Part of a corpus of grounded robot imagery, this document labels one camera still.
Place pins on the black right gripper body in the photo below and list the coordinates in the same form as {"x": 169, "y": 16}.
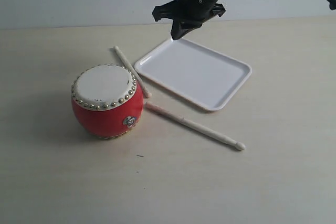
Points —
{"x": 193, "y": 12}

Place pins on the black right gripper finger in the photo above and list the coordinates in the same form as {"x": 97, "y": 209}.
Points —
{"x": 185, "y": 28}
{"x": 177, "y": 30}

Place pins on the white drumstick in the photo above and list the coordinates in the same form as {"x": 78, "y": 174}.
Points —
{"x": 195, "y": 126}
{"x": 125, "y": 61}

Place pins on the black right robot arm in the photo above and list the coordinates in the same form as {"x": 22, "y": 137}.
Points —
{"x": 187, "y": 15}

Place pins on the red small drum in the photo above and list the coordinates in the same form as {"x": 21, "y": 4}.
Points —
{"x": 107, "y": 100}

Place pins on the white plastic tray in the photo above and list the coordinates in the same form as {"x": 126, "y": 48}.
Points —
{"x": 206, "y": 78}

